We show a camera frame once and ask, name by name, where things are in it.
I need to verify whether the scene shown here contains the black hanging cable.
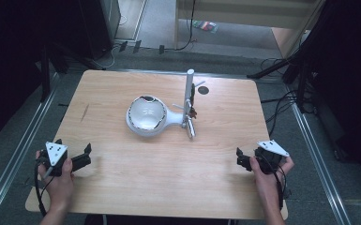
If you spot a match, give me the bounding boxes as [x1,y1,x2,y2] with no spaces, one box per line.
[174,0,199,52]

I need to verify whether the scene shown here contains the person's left hand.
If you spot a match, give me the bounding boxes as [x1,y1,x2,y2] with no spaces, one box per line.
[35,149,75,214]

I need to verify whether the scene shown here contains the black metal stand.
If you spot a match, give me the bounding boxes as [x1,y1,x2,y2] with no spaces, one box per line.
[38,43,85,102]
[247,37,313,113]

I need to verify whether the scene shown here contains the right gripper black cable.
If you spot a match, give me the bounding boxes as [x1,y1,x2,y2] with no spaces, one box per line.
[259,155,292,211]

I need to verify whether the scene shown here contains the colourful packet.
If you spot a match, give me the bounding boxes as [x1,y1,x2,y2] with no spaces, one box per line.
[192,20,219,34]

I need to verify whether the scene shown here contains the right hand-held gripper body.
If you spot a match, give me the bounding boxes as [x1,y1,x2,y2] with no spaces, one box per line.
[236,139,291,175]

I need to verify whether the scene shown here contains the brown leather keychain with charm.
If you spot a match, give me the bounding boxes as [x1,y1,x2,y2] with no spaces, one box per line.
[189,82,199,120]

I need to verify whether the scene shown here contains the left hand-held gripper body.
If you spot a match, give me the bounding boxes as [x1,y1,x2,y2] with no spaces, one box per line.
[38,141,93,178]

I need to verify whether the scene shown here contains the black cabinet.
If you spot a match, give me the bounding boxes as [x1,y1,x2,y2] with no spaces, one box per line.
[76,0,122,61]

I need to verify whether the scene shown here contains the light wooden cabinet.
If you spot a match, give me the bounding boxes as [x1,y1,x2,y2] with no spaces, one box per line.
[173,0,326,59]

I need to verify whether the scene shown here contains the person's right hand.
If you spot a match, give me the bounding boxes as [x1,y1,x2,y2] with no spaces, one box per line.
[249,155,295,217]

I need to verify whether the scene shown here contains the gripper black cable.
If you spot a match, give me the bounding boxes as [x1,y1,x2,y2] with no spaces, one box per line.
[34,157,55,218]
[259,155,292,211]

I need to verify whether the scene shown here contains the silver car key keychain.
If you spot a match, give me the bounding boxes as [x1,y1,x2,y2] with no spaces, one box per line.
[181,98,198,142]

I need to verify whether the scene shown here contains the white floor cable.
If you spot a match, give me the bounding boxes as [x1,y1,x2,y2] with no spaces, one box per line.
[90,43,121,70]

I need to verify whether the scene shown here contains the white key stand with dish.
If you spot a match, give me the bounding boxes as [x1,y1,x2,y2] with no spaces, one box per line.
[125,68,206,138]

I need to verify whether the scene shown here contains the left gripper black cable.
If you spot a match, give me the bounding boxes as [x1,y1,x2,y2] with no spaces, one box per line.
[34,157,55,218]

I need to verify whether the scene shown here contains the black floor cables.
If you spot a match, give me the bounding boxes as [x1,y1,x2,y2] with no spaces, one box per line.
[260,57,299,137]

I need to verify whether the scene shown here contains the metal floor rail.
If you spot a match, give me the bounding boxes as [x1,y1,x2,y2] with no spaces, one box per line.
[0,88,59,225]
[291,102,353,225]

